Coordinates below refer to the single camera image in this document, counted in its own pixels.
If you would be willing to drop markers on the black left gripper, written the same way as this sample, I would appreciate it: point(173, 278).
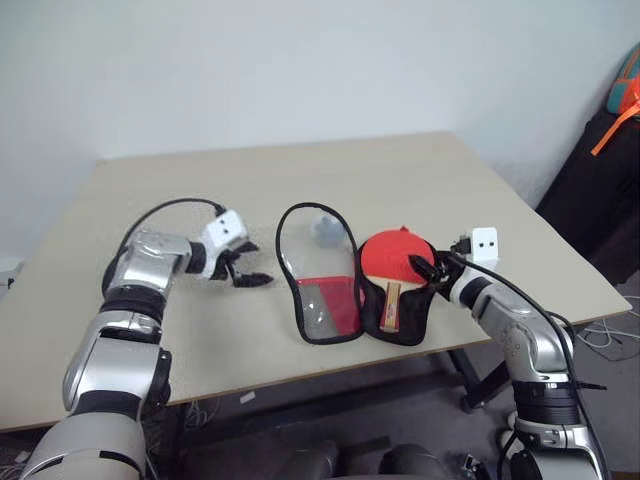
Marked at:
point(226, 264)

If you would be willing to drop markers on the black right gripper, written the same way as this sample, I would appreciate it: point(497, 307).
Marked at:
point(446, 272)

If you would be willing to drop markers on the red table tennis paddle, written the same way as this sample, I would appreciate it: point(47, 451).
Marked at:
point(390, 255)

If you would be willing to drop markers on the black clear paddle case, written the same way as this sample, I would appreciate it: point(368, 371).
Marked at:
point(340, 300)

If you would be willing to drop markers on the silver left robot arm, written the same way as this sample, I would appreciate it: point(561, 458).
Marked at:
point(145, 265)

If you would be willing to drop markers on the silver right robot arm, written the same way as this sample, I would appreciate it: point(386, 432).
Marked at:
point(525, 325)

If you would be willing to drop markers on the beige table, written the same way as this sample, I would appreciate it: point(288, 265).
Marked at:
point(400, 190)

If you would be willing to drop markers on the white label under table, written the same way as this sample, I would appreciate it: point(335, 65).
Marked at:
point(247, 398)

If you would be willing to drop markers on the dark rounded shape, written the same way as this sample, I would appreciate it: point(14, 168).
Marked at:
point(415, 464)
point(310, 462)

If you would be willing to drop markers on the teal and orange bag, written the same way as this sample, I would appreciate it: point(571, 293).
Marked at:
point(624, 90)

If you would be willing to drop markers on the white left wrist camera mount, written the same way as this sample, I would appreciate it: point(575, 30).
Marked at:
point(226, 231)

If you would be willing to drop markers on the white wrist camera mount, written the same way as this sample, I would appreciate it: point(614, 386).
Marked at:
point(226, 231)
point(484, 245)

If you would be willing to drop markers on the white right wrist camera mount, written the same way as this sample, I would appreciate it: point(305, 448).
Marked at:
point(484, 245)

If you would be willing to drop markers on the black table frame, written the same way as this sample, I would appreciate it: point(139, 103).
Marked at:
point(325, 397)

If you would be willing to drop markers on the white box by wall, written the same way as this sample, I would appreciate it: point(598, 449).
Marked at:
point(10, 272)

